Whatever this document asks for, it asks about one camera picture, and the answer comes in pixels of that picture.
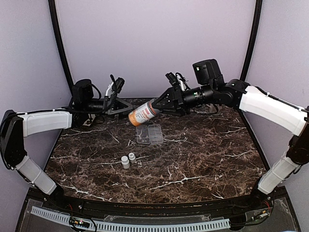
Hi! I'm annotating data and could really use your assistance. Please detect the black frame post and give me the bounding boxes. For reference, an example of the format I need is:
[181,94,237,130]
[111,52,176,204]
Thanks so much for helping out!
[239,0,263,82]
[48,0,74,96]

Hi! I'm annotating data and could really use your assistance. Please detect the orange pill bottle grey cap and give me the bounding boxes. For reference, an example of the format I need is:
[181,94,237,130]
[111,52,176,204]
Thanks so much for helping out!
[128,99,160,127]

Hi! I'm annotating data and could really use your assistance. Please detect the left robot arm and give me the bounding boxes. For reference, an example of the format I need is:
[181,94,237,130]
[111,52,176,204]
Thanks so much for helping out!
[0,76,133,211]

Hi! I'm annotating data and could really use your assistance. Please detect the square floral ceramic plate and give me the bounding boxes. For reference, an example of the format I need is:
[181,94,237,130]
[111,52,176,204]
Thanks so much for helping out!
[83,119,93,127]

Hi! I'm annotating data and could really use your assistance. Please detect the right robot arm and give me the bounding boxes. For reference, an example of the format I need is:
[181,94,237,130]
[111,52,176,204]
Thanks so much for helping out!
[152,59,309,210]

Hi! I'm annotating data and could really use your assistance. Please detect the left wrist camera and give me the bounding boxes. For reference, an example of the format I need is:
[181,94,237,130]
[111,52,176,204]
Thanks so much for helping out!
[105,74,125,97]

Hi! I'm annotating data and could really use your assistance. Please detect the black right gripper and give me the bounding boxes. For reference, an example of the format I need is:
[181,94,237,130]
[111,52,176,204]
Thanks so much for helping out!
[153,82,215,116]

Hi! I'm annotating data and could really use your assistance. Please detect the black left frame post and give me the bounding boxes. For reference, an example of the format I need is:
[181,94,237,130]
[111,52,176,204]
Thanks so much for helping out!
[48,0,74,96]

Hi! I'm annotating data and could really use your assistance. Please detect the white pill bottle front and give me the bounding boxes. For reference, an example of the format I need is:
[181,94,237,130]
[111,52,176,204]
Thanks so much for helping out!
[121,156,130,169]

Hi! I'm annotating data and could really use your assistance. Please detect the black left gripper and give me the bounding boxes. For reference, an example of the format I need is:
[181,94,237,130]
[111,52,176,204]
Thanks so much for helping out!
[84,95,138,119]

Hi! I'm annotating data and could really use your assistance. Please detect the white pill bottle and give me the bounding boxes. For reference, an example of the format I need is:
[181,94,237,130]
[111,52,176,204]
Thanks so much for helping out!
[128,152,137,163]
[121,156,130,169]

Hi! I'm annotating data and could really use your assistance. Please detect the white pill bottle rear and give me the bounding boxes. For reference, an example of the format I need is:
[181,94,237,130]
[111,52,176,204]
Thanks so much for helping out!
[128,152,137,163]

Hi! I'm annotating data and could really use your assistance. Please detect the black right frame post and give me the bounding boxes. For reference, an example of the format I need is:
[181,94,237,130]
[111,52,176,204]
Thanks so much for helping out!
[239,0,263,82]

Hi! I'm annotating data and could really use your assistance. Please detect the white slotted cable duct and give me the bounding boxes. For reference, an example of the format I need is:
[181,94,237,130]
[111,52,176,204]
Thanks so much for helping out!
[30,206,231,232]

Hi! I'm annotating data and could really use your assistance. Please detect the clear plastic pill organizer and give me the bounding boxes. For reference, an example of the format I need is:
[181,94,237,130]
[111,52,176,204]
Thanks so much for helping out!
[136,124,164,145]

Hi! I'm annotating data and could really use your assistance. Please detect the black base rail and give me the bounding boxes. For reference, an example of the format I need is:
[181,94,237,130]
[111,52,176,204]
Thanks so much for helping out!
[24,186,288,218]

